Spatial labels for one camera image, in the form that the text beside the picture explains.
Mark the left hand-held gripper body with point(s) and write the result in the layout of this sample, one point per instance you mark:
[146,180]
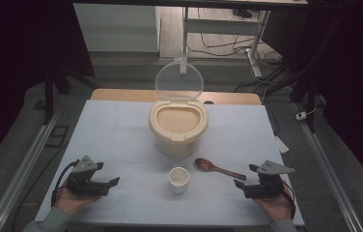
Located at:
[81,182]

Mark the white cabinet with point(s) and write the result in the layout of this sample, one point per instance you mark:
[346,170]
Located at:
[115,29]

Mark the wooden table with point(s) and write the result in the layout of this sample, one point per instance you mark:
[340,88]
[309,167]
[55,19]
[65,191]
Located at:
[125,95]

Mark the beige rice container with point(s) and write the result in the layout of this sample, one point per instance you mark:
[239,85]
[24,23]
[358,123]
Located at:
[178,141]

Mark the person's right hand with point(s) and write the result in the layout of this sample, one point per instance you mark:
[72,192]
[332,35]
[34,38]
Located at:
[276,206]

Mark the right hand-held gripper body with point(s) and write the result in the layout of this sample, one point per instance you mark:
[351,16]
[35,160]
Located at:
[266,187]

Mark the person's left hand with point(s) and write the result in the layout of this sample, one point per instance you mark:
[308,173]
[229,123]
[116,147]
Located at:
[70,203]

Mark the rice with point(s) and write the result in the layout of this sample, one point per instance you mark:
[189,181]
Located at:
[178,120]

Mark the white desk frame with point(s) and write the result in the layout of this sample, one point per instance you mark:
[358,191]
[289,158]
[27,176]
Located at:
[221,26]

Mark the white paper tag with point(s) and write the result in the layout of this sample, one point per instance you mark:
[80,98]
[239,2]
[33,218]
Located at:
[282,145]

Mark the clear round container lid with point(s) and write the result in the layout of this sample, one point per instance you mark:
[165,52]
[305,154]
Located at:
[179,80]

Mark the black stand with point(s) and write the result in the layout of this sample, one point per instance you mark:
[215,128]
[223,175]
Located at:
[310,93]
[49,93]

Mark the small white box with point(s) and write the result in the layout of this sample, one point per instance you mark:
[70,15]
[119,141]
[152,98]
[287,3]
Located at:
[301,116]

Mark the brown wooden spoon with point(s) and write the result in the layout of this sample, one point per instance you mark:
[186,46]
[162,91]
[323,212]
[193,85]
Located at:
[206,165]

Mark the white table mat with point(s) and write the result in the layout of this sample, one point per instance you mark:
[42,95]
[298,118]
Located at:
[121,138]

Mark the black floor frame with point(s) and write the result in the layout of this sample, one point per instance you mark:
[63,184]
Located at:
[57,137]

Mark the white cup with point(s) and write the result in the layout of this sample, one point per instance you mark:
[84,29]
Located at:
[179,185]

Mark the aluminium rail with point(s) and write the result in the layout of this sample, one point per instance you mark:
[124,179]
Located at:
[326,174]
[25,167]

